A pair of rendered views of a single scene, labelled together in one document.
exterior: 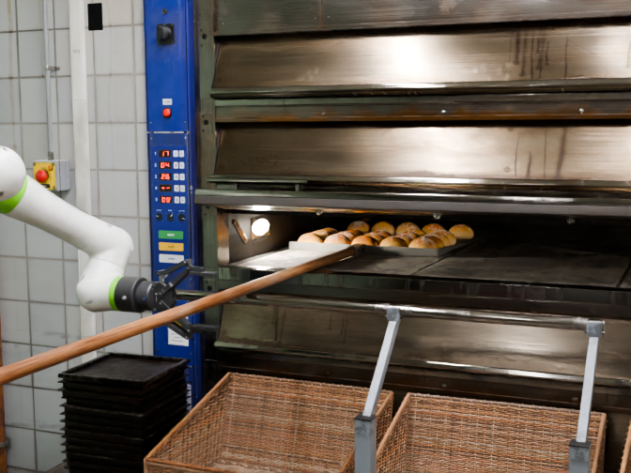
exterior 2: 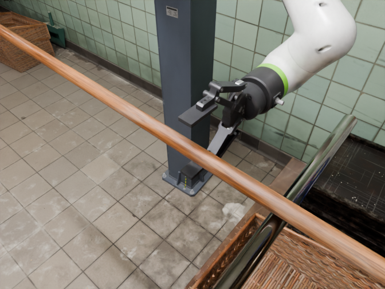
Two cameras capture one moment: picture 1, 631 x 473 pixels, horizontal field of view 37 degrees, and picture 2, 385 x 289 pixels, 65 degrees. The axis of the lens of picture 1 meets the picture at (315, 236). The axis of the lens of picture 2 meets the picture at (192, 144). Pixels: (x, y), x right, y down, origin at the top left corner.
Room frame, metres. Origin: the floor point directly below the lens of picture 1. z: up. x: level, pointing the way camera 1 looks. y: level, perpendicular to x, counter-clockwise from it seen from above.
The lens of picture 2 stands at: (2.40, -0.11, 1.58)
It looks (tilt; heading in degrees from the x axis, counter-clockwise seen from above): 45 degrees down; 107
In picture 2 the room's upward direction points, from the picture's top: straight up
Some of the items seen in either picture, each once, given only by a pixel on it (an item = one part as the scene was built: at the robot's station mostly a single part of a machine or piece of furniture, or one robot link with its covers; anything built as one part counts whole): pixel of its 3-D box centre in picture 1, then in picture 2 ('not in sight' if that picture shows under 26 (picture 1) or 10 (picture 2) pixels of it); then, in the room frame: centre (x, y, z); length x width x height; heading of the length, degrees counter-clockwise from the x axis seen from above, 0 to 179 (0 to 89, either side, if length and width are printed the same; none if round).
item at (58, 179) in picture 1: (51, 175); not in sight; (3.10, 0.87, 1.46); 0.10 x 0.07 x 0.10; 67
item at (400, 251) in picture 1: (378, 242); not in sight; (3.35, -0.23, 1.20); 0.55 x 0.36 x 0.03; 66
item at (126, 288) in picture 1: (135, 294); (260, 92); (2.38, 0.47, 1.19); 0.12 x 0.06 x 0.09; 156
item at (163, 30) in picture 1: (161, 25); not in sight; (2.91, 0.46, 1.92); 0.06 x 0.04 x 0.11; 67
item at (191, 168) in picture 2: (204, 327); (197, 165); (2.29, 0.28, 1.12); 0.07 x 0.03 x 0.01; 66
